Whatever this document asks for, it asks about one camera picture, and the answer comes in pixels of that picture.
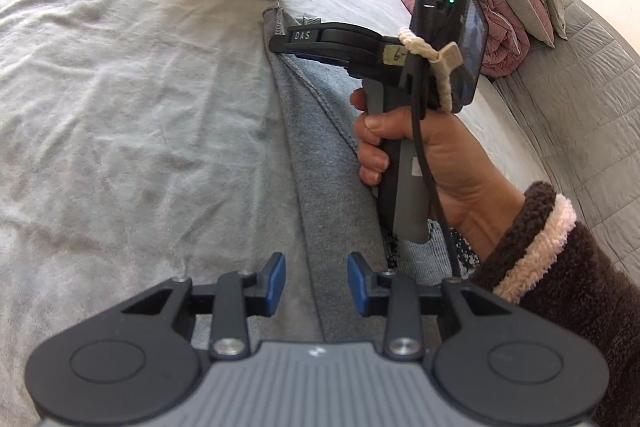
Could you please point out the grey quilted headboard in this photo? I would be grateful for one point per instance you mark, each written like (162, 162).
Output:
(590, 132)

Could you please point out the pink quilt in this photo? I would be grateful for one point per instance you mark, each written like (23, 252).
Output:
(500, 32)

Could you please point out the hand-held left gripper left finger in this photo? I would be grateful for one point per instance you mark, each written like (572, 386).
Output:
(276, 284)

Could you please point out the grey knit sweater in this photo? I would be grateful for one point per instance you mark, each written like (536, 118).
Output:
(325, 182)

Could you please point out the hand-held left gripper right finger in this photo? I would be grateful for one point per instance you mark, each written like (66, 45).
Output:
(357, 284)

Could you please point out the person's right hand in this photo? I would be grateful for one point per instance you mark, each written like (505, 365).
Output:
(465, 177)

